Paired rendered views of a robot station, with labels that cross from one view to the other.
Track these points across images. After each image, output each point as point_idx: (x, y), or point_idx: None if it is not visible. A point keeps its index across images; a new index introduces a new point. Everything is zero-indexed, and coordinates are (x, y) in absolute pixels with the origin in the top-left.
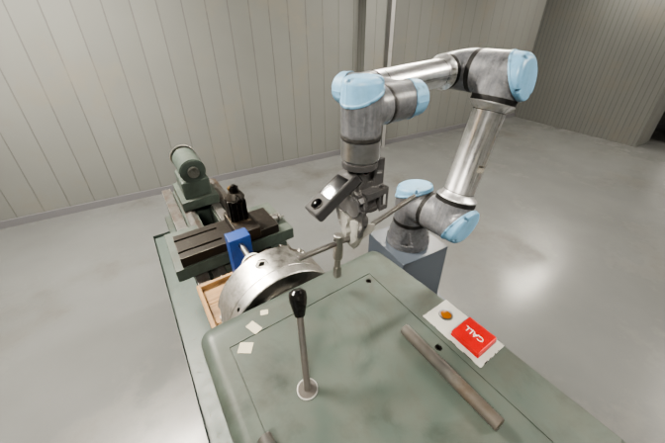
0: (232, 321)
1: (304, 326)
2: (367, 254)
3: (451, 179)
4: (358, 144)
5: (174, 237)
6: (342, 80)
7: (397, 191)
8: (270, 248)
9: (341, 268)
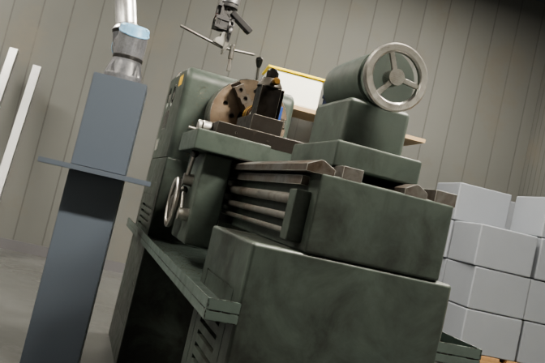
0: None
1: (256, 70)
2: (198, 69)
3: (136, 15)
4: None
5: None
6: None
7: (148, 33)
8: (253, 79)
9: (218, 74)
